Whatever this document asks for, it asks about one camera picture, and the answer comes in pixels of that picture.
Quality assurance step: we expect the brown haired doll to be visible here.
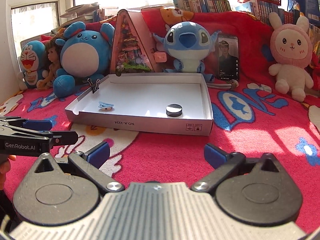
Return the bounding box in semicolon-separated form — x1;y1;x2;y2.
37;37;62;90

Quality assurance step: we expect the pink cartoon blanket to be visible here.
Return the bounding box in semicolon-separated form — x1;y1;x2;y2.
1;12;319;232

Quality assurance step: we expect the person left hand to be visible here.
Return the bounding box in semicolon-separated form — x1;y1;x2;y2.
0;155;17;191

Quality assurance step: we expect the black round lens cap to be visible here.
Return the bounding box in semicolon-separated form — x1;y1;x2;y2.
165;103;183;117

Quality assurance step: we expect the Doraemon plush toy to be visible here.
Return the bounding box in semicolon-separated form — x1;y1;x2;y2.
18;40;49;88

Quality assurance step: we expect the pink triangular diorama house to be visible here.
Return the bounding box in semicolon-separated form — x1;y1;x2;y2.
110;9;162;76

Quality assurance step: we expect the pink bunny plush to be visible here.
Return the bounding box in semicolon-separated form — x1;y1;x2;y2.
268;12;313;102

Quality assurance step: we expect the blue hair clip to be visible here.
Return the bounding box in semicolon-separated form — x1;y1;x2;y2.
98;101;114;111

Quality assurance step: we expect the row of books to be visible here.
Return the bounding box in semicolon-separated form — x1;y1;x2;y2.
173;0;232;13

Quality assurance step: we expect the white cardboard box tray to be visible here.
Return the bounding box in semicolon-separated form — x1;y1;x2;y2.
65;73;213;136

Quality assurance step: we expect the round blue mouse plush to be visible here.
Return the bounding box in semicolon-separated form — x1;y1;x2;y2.
53;21;115;98

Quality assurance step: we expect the blue Stitch plush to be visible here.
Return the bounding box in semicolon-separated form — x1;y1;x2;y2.
153;22;221;82

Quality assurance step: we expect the black binder clip on box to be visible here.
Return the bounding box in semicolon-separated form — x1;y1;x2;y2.
87;78;100;94

